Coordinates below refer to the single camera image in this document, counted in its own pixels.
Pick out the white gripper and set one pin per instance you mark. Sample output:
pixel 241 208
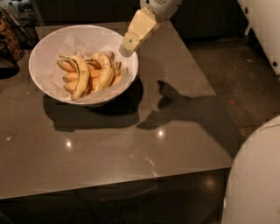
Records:
pixel 161 6

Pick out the spotted yellow banana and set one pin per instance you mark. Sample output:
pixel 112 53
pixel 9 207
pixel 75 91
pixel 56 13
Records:
pixel 107 70

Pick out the white bowl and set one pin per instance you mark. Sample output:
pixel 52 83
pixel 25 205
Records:
pixel 46 49

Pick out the curved yellow banana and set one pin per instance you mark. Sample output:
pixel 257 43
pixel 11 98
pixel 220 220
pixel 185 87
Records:
pixel 83 75

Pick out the white paper liner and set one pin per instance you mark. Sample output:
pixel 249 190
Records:
pixel 73 43

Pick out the bunch of small bananas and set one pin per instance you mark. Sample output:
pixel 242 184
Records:
pixel 71 76

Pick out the dark patterned container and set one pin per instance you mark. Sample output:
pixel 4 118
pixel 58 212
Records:
pixel 9 37

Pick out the black wire rack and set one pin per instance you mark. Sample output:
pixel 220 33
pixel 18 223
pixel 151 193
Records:
pixel 24 30

